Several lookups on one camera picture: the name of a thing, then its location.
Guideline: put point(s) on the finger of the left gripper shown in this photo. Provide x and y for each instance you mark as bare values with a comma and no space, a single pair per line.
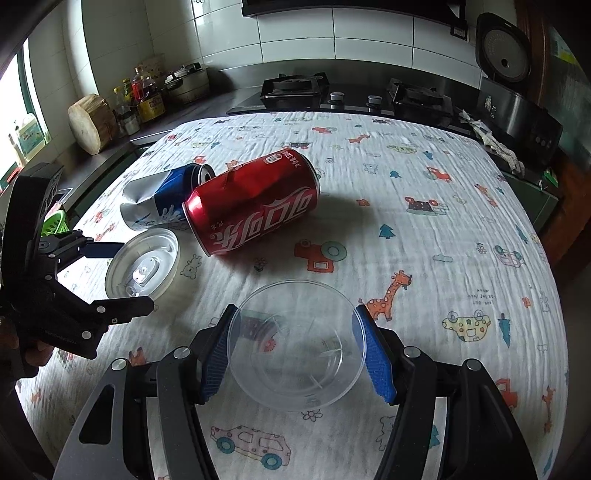
105,250
75,326

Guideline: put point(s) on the green perforated plastic basket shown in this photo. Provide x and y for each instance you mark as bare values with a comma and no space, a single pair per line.
55,224

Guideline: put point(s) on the small white jar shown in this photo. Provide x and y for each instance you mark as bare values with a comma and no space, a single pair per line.
130,122

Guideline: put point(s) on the dark oil bottle yellow label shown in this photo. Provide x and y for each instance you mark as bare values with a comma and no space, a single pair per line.
151,106

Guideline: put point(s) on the round wooden chopping block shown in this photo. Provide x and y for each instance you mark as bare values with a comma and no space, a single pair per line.
92,123

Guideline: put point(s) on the red sauce bottle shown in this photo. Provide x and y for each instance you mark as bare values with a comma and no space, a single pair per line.
137,90

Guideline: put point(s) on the red cola can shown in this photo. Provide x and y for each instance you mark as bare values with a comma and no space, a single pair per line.
251,200

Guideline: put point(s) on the dish soap bottle on sill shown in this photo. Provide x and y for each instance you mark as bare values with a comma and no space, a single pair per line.
28,136

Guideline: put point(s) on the green cabinet doors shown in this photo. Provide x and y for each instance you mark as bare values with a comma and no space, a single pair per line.
91,193

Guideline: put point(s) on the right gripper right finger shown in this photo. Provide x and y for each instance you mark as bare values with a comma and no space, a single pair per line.
375,352

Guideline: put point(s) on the steel pot with handle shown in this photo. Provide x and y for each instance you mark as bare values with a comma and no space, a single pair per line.
186,84

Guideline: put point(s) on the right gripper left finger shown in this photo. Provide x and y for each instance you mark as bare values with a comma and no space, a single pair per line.
213,357

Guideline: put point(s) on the open rice cooker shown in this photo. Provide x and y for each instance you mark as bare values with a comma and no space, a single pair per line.
503,53

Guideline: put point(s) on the left human hand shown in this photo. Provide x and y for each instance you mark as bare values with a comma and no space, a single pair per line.
36,356

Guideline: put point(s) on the white plastic lid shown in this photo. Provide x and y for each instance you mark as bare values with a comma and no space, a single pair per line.
144,266

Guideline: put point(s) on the crushed blue white can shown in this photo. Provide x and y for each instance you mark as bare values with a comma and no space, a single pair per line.
157,199

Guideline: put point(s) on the clear plastic bowl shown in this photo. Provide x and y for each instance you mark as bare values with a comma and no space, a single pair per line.
296,345

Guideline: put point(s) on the black gas stove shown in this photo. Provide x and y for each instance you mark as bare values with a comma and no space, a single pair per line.
315,93

